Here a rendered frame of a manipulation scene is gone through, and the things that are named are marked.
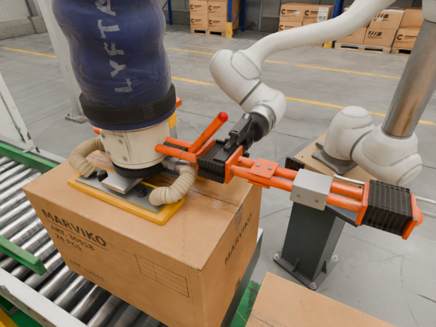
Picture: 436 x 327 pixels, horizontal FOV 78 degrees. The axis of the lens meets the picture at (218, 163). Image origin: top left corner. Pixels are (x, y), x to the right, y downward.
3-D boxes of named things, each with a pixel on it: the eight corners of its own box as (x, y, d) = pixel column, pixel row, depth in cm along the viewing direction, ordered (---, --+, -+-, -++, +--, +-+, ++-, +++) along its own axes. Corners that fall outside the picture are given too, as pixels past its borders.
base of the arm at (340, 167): (327, 139, 142) (330, 131, 139) (365, 162, 128) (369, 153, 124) (303, 152, 135) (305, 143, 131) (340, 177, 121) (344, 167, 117)
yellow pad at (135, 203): (67, 186, 77) (61, 172, 74) (95, 167, 84) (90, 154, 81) (162, 227, 64) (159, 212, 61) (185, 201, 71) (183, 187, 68)
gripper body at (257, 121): (268, 114, 74) (257, 128, 67) (265, 141, 79) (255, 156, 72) (244, 109, 77) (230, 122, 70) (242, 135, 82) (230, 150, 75)
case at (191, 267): (68, 268, 100) (20, 187, 77) (139, 201, 129) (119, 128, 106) (209, 350, 78) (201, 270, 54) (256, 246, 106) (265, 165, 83)
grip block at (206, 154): (194, 176, 64) (193, 156, 60) (214, 156, 71) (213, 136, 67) (226, 187, 60) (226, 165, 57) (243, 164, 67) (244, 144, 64)
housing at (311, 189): (288, 201, 56) (291, 185, 53) (296, 182, 61) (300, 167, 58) (323, 212, 53) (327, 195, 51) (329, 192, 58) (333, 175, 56)
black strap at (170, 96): (63, 113, 64) (56, 97, 62) (130, 84, 81) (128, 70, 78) (135, 133, 55) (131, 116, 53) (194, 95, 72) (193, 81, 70)
